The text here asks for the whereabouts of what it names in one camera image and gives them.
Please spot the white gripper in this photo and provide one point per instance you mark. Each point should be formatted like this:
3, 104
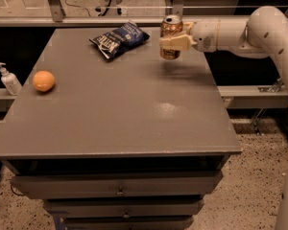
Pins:
204, 35

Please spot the orange soda can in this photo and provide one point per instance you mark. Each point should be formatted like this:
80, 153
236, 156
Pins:
171, 25

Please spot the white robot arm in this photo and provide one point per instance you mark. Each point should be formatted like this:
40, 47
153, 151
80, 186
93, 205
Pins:
262, 34

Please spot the blue chip bag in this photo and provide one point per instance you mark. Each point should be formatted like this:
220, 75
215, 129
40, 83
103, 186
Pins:
120, 40

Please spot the grey drawer cabinet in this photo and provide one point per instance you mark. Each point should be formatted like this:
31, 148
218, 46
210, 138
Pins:
130, 144

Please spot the orange fruit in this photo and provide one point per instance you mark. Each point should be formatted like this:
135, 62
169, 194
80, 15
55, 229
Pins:
43, 81

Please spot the white pump bottle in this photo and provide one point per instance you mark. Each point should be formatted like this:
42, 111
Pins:
10, 80

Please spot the grey metal railing frame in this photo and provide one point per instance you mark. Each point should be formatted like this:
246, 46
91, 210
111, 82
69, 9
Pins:
81, 13

